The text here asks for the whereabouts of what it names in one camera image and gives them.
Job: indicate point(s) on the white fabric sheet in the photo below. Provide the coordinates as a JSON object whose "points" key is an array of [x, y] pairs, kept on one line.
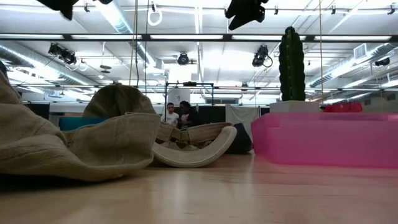
{"points": [[241, 119]]}

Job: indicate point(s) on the blue plastic bin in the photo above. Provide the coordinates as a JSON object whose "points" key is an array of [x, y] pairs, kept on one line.
{"points": [[77, 123]]}

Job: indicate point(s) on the person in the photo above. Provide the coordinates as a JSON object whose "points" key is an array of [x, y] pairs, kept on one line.
{"points": [[171, 117], [188, 115]]}

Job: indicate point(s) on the navy baseball cap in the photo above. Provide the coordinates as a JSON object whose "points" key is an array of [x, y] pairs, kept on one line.
{"points": [[242, 140]]}

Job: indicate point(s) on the beige baseball cap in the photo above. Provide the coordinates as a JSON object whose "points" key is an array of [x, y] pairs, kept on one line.
{"points": [[199, 155], [62, 149], [118, 99]]}

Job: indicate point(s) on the red plastic tray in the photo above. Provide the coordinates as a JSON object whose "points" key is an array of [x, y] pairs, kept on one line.
{"points": [[326, 140]]}

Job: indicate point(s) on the black metal rack frame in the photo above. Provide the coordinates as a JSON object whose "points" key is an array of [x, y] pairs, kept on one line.
{"points": [[189, 84]]}

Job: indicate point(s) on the black aluminium table frame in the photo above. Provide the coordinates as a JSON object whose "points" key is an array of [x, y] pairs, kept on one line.
{"points": [[227, 38]]}

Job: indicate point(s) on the tall green cactus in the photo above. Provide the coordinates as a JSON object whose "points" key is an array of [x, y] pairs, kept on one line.
{"points": [[291, 65]]}

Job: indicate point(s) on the black ceiling spotlight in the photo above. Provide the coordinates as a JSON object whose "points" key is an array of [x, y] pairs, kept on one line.
{"points": [[62, 54], [382, 61], [260, 56], [183, 59]]}

